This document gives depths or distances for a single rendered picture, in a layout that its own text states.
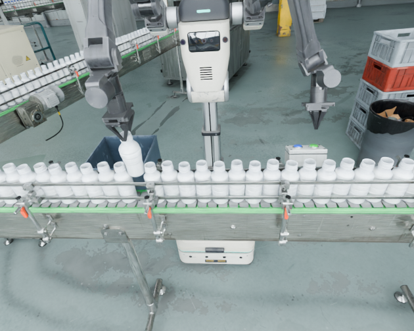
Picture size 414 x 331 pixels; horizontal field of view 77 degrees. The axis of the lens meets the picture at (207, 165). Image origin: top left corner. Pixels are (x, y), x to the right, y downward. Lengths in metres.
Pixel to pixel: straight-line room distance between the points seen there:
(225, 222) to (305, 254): 1.19
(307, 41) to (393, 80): 2.07
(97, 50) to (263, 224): 0.77
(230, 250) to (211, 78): 1.08
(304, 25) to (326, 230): 0.70
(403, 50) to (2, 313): 3.56
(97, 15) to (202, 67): 0.65
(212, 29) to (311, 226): 0.91
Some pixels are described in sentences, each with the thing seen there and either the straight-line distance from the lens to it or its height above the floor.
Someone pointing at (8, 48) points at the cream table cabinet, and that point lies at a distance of 5.04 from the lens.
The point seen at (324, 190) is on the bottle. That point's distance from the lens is 0.97.
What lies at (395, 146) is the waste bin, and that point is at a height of 0.41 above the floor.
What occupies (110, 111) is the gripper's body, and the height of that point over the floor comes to 1.38.
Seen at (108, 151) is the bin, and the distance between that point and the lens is 1.67.
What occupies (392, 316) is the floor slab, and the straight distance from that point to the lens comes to 2.07.
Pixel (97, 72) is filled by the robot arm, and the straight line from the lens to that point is 0.78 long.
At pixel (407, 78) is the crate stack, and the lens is 3.06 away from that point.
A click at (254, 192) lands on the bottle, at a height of 1.06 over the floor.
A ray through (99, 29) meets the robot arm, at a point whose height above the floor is 1.59.
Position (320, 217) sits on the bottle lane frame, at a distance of 1.03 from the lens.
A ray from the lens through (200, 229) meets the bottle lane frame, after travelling 1.04.
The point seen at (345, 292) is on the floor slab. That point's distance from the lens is 2.04.
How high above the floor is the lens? 1.69
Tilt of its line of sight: 37 degrees down
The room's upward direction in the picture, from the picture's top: 5 degrees counter-clockwise
